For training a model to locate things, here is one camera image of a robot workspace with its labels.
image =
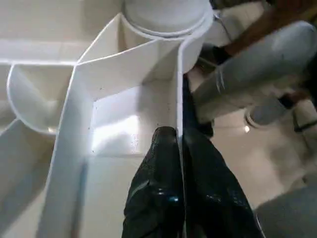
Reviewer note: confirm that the white plastic table leg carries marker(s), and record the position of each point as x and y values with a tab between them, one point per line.
166	15

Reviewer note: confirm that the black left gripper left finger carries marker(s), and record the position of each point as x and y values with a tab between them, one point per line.
156	193

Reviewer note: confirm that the black work mat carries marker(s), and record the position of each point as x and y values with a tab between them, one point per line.
190	114

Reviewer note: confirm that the person in grey trousers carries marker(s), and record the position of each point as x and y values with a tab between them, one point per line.
257	69

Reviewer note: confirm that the grey white shoe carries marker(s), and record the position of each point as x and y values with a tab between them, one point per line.
270	113

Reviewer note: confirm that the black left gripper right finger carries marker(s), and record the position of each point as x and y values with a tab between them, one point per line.
213	193

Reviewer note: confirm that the grey robot body shell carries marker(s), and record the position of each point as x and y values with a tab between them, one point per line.
292	215

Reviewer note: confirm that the bare person forearm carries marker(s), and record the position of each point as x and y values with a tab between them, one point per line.
277	22

